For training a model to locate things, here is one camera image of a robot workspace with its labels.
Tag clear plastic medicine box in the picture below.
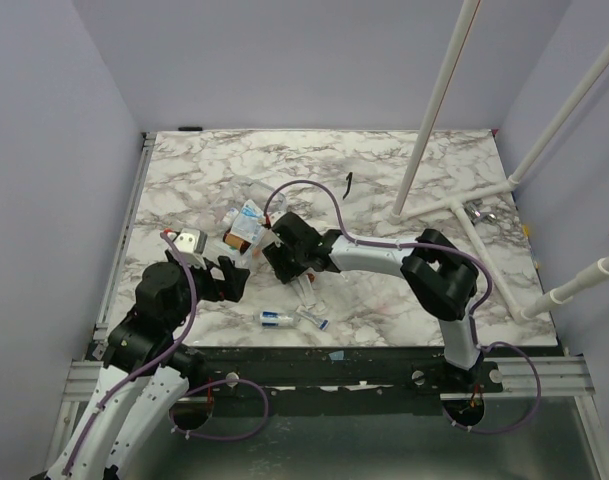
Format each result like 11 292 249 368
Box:
198 176 275 271

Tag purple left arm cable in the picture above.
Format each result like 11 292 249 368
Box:
58 229 270 480

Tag white pvc pipe frame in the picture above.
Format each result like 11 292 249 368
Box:
393 0 609 324

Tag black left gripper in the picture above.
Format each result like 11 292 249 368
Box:
167 247 250 330

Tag white gauze roll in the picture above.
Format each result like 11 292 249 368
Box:
258 310 299 328

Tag white paper sachets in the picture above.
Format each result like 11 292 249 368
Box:
291 275 326 313

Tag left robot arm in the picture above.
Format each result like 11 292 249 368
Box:
40 256 250 479

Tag metal clamp on pipe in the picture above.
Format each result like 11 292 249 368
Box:
464 199 498 225

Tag white plastic bottle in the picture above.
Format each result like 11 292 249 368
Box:
221 208 239 228

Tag blue white gauze dressing pack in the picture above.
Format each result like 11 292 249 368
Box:
230 199 266 244

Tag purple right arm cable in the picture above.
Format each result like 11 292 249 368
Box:
263 179 543 434

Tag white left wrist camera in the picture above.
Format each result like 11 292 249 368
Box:
165 228 208 269

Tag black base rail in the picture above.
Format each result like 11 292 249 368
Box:
83 344 570 416

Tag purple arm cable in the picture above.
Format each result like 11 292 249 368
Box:
58 229 270 480
263 179 543 434

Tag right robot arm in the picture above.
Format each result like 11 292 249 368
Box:
263 212 481 392

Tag amber bottle orange cap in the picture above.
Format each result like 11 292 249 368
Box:
223 230 252 254

